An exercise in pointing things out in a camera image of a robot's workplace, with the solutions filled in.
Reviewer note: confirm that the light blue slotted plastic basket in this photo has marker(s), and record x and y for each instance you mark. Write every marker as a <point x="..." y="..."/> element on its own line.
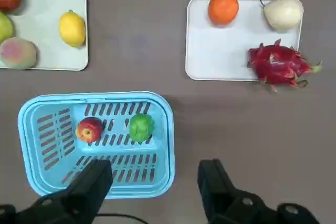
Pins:
<point x="29" y="129"/>

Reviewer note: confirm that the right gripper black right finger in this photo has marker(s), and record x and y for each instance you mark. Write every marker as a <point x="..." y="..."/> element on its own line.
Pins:
<point x="218" y="190"/>

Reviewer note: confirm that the small red yellow apple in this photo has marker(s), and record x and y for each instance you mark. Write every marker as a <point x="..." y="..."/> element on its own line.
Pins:
<point x="89" y="129"/>

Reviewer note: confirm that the green apple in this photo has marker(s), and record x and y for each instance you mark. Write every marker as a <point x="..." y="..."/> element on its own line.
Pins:
<point x="141" y="128"/>

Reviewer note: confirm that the pale pear with stem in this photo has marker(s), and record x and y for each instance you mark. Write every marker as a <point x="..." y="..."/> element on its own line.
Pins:
<point x="284" y="12"/>

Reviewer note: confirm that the pale rectangular plastic tray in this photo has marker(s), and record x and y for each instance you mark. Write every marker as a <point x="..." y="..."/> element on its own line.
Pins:
<point x="44" y="11"/>
<point x="218" y="51"/>

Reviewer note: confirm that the pink peach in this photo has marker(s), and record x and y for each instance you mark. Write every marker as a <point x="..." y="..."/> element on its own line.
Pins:
<point x="17" y="53"/>

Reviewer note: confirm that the large yellow-green apple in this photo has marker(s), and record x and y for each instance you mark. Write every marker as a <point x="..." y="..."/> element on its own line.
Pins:
<point x="5" y="27"/>

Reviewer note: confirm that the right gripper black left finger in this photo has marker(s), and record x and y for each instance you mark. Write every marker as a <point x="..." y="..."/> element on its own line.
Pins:
<point x="86" y="187"/>

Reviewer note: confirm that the orange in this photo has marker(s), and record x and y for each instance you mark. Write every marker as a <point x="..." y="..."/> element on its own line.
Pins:
<point x="223" y="9"/>

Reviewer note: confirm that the yellow lemon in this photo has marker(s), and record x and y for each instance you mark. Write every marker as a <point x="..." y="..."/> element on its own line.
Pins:
<point x="72" y="28"/>

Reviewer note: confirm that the red dragon fruit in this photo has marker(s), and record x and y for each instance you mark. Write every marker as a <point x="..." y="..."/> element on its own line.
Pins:
<point x="278" y="65"/>

